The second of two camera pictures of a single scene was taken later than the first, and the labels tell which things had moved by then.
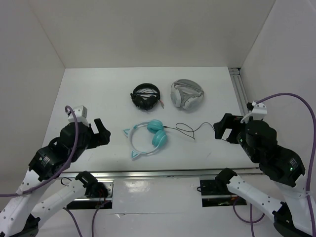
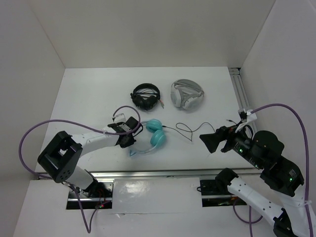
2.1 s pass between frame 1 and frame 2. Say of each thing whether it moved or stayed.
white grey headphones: stayed
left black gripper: moved
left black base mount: stayed
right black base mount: stayed
